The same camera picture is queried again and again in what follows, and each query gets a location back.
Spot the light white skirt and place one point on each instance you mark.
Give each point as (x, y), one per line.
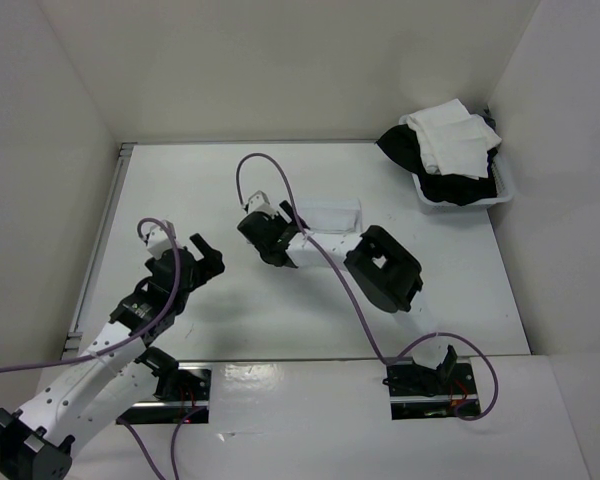
(331, 216)

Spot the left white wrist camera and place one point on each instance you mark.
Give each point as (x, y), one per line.
(157, 236)

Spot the black skirt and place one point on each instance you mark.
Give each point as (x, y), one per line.
(400, 145)

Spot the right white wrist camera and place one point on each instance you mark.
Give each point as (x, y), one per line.
(259, 202)

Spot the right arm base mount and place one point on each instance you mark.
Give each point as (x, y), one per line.
(418, 392)

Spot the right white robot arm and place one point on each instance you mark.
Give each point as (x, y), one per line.
(330, 235)

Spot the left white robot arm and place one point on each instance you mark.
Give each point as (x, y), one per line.
(41, 438)

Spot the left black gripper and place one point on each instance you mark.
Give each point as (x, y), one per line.
(211, 264)

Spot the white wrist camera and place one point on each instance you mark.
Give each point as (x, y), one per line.
(157, 236)
(259, 202)

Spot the white plastic laundry basket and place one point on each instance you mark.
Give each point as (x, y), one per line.
(503, 184)

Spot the cream white skirt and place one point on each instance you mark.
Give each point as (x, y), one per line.
(452, 141)

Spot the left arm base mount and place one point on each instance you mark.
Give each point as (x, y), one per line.
(186, 399)

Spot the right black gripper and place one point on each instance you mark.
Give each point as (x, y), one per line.
(282, 219)

